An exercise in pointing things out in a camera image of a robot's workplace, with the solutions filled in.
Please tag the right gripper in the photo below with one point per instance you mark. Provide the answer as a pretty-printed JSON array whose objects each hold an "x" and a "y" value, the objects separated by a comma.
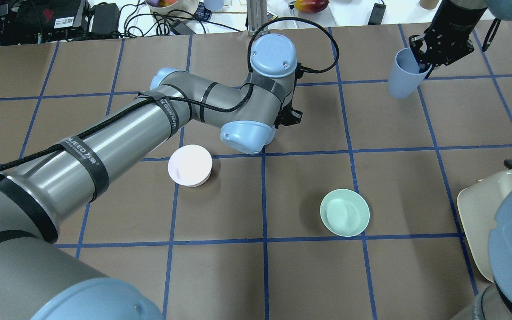
[{"x": 454, "y": 22}]

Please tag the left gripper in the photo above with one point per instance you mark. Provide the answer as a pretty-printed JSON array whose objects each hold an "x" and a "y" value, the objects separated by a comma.
[{"x": 290, "y": 117}]

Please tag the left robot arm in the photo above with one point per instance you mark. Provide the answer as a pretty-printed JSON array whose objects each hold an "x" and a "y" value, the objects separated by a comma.
[{"x": 38, "y": 192}]

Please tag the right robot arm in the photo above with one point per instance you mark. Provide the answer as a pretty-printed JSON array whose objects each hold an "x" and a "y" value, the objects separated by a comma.
[{"x": 497, "y": 299}]

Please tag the black power adapter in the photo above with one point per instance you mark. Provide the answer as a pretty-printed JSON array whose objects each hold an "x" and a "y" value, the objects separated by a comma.
[{"x": 377, "y": 14}]

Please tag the pink bowl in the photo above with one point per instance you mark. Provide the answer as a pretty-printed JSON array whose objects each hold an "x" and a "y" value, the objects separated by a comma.
[{"x": 190, "y": 165}]

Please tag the green bowl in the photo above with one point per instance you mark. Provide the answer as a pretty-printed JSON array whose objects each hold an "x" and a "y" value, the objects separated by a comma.
[{"x": 344, "y": 213}]

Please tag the red apple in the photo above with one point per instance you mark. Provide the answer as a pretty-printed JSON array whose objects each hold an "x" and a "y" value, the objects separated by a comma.
[{"x": 311, "y": 6}]

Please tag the cream toaster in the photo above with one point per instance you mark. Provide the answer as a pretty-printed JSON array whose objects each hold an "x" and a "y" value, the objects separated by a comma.
[{"x": 477, "y": 206}]

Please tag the bowl of foam blocks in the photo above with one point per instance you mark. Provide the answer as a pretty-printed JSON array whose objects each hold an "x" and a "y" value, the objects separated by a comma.
[{"x": 179, "y": 8}]

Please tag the black laptop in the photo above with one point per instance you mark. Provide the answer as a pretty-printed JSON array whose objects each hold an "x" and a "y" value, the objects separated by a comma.
[{"x": 42, "y": 21}]

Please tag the aluminium frame post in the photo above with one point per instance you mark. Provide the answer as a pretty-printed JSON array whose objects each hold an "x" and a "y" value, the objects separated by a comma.
[{"x": 257, "y": 16}]

